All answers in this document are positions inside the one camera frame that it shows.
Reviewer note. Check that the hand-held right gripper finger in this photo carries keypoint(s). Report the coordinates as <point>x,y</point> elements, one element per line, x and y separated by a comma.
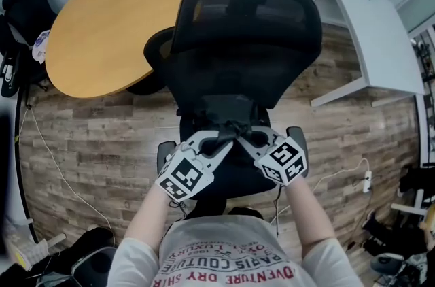
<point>251,151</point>
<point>268,133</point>

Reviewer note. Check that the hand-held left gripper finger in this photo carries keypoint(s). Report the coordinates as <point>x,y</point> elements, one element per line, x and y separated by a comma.
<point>219,154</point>
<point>200,136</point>

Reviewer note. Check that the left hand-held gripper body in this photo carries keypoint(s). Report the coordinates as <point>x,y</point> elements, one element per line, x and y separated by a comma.
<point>185,177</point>

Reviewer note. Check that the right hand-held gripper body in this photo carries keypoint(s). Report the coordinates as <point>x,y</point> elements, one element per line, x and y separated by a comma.
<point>283,161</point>

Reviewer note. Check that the black mesh office chair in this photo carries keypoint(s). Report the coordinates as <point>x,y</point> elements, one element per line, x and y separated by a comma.
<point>238,68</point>

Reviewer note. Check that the person's right forearm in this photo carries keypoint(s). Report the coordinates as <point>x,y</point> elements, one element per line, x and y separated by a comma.
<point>311,221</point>

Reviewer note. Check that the person's left forearm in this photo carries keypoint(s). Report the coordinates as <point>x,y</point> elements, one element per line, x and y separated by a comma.
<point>149,224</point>

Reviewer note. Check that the white power strip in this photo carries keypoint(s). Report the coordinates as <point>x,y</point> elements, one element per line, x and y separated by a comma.
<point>367,182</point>

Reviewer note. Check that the person's white printed shirt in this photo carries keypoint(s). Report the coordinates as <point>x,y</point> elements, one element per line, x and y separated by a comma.
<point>224,255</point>

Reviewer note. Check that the black seat with grey rim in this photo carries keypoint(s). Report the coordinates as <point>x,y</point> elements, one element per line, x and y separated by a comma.
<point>387,263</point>
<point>95,267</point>

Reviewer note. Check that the white rectangular table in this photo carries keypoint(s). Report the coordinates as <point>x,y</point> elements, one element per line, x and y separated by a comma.
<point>374,41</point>

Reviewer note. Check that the round wooden table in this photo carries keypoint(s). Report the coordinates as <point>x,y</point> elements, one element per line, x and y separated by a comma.
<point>108,27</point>

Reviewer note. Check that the white shelf rack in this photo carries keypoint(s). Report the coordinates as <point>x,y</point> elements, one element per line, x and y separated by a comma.
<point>426,92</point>

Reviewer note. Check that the black floor edge strip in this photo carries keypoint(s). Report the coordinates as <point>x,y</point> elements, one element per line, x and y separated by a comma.
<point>21,160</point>

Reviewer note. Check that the white printed cloth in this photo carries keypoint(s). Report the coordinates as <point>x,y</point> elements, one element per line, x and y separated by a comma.
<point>41,46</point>

